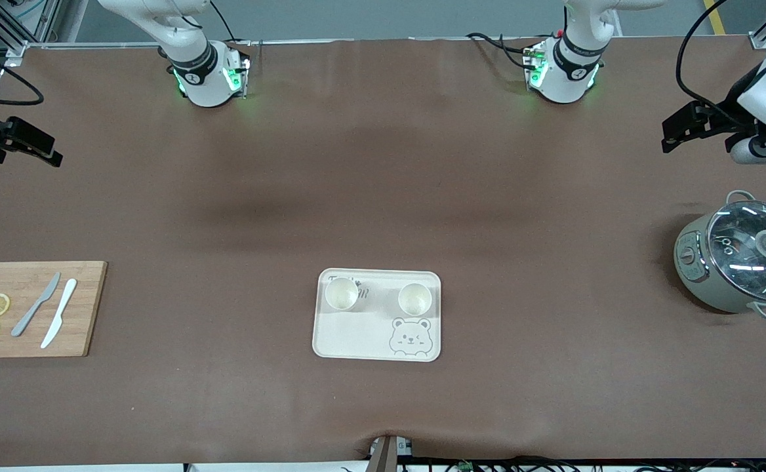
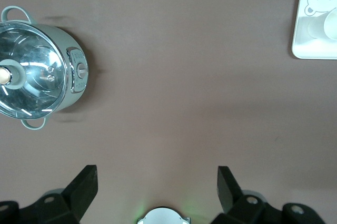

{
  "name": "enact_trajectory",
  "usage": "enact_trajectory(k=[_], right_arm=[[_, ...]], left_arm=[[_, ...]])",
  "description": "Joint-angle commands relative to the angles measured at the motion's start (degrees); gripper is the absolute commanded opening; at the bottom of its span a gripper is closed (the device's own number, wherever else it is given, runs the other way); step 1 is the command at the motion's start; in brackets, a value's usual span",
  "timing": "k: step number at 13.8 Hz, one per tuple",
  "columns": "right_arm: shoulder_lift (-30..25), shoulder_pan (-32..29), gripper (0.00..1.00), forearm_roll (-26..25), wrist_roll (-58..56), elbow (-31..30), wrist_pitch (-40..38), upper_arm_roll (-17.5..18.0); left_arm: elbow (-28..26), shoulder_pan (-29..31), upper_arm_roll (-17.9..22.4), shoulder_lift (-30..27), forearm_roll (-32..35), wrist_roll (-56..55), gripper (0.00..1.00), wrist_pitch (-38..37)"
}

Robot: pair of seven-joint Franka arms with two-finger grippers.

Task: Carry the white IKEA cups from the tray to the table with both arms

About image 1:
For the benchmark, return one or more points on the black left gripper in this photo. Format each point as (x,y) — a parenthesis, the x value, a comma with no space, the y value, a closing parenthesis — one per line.
(729,107)

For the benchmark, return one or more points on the white IKEA cup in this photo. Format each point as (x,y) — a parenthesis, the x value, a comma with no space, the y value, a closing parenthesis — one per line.
(415,299)
(342,294)

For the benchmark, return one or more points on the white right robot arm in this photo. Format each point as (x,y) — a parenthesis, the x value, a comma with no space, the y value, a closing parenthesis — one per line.
(202,72)

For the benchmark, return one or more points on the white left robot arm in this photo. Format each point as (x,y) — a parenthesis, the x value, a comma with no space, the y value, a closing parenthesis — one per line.
(570,72)

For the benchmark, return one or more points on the glass pot lid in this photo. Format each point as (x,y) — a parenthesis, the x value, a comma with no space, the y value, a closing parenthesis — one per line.
(750,252)

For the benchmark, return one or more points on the grey-green electric pot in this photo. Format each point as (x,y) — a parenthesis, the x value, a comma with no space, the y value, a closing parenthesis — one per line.
(698,275)

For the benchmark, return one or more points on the grey plastic knife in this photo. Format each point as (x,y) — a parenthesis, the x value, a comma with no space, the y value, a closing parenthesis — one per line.
(35,305)

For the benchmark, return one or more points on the wooden cutting board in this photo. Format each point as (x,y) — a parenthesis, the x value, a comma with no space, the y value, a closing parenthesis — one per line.
(29,308)

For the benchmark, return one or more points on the white plastic knife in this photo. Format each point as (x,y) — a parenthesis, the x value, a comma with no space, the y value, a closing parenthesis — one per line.
(59,313)

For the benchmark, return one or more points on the brown table cover mat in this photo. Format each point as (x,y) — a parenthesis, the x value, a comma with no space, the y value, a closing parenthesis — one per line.
(383,190)

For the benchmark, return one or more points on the cream tray with bear print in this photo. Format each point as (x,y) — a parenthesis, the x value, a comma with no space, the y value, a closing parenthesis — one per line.
(370,334)

